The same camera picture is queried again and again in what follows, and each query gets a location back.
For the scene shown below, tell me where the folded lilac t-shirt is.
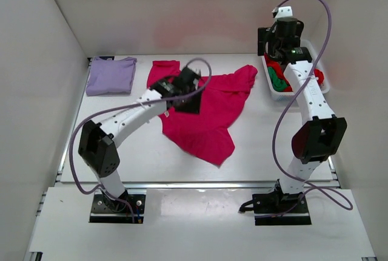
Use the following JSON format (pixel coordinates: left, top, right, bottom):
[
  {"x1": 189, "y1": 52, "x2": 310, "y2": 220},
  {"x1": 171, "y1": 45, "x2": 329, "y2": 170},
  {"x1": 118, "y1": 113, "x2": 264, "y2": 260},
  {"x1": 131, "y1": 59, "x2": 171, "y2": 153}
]
[{"x1": 85, "y1": 57, "x2": 137, "y2": 97}]

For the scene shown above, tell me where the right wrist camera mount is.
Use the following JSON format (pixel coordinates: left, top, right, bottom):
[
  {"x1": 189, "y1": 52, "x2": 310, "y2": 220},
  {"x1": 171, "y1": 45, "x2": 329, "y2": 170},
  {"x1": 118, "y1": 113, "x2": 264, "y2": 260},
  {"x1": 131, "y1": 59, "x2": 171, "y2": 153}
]
[{"x1": 272, "y1": 6, "x2": 293, "y2": 20}]

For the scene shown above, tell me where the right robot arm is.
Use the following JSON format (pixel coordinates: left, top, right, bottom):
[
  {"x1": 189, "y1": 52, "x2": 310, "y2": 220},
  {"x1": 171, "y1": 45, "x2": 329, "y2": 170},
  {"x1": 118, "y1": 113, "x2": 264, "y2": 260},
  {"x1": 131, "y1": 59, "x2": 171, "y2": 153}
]
[{"x1": 258, "y1": 17, "x2": 347, "y2": 213}]

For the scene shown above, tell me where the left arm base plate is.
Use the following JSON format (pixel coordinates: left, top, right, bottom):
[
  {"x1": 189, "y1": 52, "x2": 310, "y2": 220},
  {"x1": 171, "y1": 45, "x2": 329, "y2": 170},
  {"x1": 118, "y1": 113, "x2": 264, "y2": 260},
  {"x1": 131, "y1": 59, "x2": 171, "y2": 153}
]
[{"x1": 89, "y1": 190, "x2": 146, "y2": 224}]

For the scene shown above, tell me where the green cloth in basket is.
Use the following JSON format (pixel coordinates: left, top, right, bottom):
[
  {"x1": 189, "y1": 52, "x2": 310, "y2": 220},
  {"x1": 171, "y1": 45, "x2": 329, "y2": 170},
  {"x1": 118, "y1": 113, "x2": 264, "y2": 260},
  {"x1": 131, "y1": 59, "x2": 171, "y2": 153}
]
[{"x1": 267, "y1": 66, "x2": 289, "y2": 92}]

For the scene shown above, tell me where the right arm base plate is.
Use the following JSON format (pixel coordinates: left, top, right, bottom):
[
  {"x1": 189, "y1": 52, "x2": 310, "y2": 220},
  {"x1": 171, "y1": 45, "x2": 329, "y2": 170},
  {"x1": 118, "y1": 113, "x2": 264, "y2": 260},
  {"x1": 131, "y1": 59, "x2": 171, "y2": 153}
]
[{"x1": 238, "y1": 192, "x2": 312, "y2": 226}]

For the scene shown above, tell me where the white plastic basket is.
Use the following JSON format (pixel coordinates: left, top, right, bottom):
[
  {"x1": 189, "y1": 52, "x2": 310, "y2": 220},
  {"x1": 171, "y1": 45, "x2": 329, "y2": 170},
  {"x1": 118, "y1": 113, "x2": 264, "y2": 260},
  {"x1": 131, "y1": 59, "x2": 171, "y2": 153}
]
[{"x1": 261, "y1": 39, "x2": 330, "y2": 101}]

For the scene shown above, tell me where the pink t-shirt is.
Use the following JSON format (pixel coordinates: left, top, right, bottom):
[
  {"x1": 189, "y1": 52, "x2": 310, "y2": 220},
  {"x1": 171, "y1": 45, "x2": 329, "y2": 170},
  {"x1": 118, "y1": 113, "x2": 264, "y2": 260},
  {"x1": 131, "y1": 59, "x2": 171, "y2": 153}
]
[{"x1": 159, "y1": 65, "x2": 258, "y2": 166}]

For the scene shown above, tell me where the red cloth in basket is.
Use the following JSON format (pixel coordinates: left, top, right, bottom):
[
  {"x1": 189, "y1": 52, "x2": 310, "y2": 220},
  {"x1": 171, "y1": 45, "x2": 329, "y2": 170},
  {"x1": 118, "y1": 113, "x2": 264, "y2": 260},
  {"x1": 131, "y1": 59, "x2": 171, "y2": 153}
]
[{"x1": 263, "y1": 53, "x2": 325, "y2": 93}]

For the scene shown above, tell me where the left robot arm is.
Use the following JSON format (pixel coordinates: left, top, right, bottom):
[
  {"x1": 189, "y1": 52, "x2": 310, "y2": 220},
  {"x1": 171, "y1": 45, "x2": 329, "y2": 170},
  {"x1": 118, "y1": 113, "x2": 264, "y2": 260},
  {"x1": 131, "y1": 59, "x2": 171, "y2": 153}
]
[{"x1": 78, "y1": 66, "x2": 202, "y2": 212}]

